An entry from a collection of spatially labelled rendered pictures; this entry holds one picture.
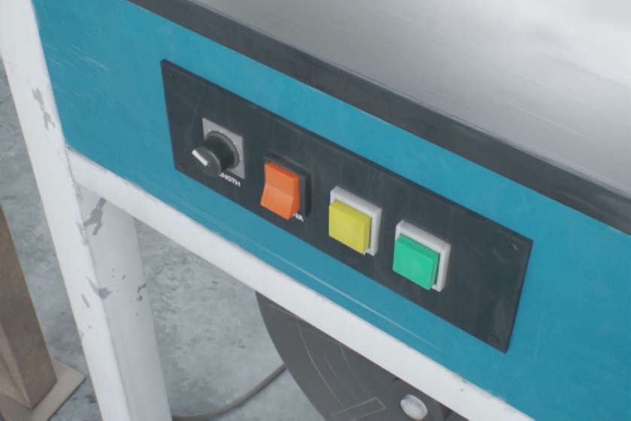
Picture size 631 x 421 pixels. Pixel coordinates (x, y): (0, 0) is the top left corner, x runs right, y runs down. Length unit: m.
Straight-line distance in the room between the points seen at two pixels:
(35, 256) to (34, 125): 0.68
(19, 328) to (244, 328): 0.31
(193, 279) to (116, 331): 0.46
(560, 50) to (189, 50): 0.21
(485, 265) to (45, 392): 0.85
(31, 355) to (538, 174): 0.86
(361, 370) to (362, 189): 0.48
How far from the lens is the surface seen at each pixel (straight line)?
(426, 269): 0.51
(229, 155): 0.57
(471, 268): 0.51
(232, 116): 0.56
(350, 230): 0.53
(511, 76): 0.48
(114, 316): 0.90
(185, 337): 1.29
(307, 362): 1.04
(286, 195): 0.55
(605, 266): 0.46
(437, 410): 0.89
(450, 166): 0.47
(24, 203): 1.52
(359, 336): 0.62
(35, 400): 1.25
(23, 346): 1.18
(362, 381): 0.99
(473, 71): 0.48
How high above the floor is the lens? 1.02
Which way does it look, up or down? 43 degrees down
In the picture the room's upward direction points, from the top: straight up
